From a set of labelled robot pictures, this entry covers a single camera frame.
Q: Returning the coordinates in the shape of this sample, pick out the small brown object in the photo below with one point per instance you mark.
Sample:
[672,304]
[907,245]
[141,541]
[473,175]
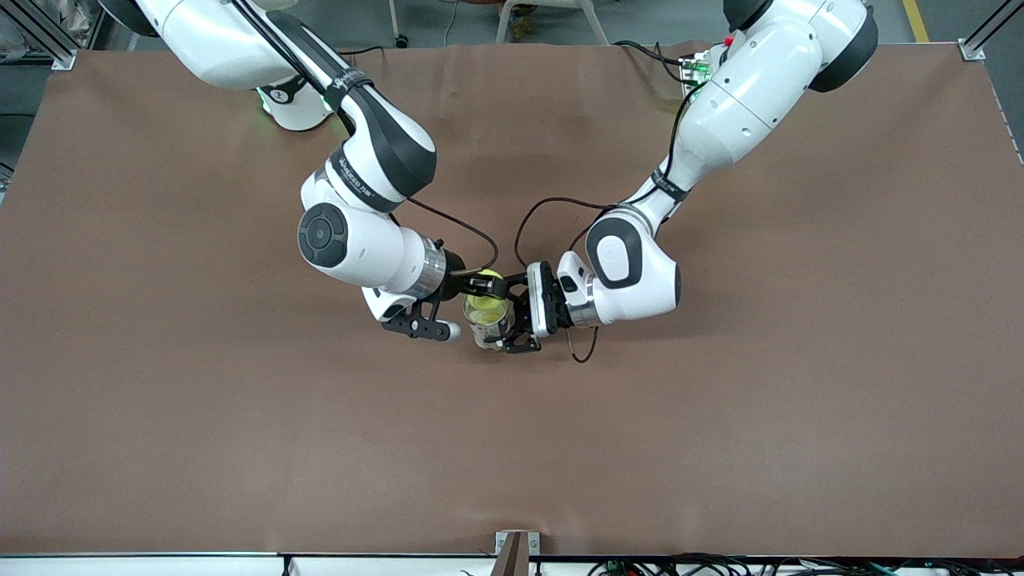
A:
[528,28]

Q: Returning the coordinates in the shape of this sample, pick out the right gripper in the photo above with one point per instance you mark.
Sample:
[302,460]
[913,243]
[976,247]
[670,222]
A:
[455,268]

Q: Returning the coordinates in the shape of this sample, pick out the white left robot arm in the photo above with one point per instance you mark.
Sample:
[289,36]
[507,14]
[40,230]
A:
[752,88]

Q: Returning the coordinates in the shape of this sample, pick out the silver aluminium frame profile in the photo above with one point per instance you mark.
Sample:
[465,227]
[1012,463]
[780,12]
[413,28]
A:
[972,52]
[60,54]

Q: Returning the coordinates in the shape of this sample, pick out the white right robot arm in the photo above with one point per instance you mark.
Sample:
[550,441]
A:
[360,248]

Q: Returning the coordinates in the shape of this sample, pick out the white stool legs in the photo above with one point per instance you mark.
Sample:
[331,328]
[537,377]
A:
[596,26]

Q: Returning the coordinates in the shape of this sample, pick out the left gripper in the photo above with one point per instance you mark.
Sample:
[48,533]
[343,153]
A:
[531,306]

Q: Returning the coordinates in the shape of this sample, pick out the brown table cover sheet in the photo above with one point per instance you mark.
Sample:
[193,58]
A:
[720,440]

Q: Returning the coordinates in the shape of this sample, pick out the blue white tennis ball can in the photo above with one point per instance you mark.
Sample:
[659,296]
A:
[488,336]

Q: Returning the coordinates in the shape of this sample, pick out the metal pole with caster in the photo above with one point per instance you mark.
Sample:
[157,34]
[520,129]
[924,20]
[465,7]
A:
[400,38]

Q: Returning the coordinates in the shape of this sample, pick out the yellow tennis ball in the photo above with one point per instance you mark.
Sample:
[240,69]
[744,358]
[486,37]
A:
[484,316]
[490,274]

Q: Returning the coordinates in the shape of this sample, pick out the white table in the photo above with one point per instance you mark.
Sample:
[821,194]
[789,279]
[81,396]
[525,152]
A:
[160,566]

